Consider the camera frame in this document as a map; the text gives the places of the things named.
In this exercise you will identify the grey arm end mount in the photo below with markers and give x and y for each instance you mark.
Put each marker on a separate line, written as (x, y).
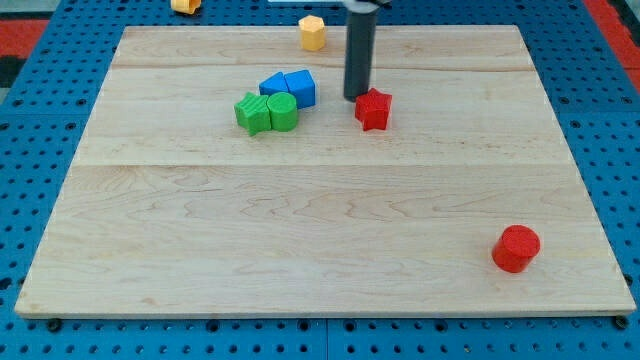
(365, 6)

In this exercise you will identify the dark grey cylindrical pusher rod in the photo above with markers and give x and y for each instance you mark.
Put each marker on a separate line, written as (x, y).
(360, 40)

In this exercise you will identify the red star block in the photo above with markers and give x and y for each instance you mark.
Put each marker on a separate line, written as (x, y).
(373, 109)

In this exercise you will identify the green star block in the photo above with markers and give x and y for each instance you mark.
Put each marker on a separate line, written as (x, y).
(252, 113)

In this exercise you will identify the yellow hexagon block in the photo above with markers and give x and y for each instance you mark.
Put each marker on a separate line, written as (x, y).
(312, 33)

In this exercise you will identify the blue cube block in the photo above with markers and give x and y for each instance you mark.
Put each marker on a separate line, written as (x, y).
(303, 87)

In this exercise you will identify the blue triangular block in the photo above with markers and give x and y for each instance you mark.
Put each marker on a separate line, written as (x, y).
(274, 84)

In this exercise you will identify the green cylinder block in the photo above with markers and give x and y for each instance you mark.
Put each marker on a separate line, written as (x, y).
(283, 111)

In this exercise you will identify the yellow block at top edge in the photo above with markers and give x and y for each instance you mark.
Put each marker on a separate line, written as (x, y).
(188, 7)

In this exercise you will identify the light wooden board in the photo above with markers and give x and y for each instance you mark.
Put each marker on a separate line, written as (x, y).
(171, 210)

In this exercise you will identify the red cylinder block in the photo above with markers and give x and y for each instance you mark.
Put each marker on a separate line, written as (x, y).
(516, 247)

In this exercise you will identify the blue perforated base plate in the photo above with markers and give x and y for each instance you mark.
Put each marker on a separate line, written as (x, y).
(50, 100)

